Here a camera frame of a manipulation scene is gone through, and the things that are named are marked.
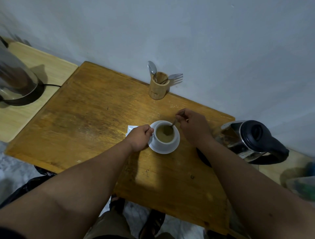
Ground green cloth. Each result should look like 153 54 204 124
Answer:
280 162 315 200

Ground steel electric kettle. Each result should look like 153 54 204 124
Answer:
0 37 39 101

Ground white saucer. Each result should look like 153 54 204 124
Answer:
148 120 180 155

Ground black kettle base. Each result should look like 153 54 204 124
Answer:
0 83 45 106

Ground black plastic bag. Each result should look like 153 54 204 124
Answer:
0 166 57 208

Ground steel kettle with black lid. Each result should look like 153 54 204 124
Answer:
214 120 290 165

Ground black sandal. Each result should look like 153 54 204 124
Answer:
109 195 126 215
139 209 166 239

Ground white cup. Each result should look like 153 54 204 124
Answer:
153 121 179 147

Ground person's right hand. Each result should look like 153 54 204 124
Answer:
175 108 213 148

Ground person's left hand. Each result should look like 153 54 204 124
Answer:
126 124 154 152

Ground person's left forearm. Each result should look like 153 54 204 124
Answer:
0 138 134 239

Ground bamboo cutlery holder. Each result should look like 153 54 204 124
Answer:
149 72 170 100

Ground khaki shorts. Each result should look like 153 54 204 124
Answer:
84 211 136 239

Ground white paper sachet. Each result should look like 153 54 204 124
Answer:
125 125 139 137

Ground person's right forearm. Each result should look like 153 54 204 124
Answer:
196 136 315 239

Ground metal fork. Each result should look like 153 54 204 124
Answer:
159 73 184 85

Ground light brown coffee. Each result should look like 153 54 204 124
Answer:
156 125 175 143

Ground metal spoon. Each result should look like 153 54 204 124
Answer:
147 61 158 83

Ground metal teaspoon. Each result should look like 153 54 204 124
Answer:
168 111 185 129

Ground light wooden side table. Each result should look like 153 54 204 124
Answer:
0 37 79 143

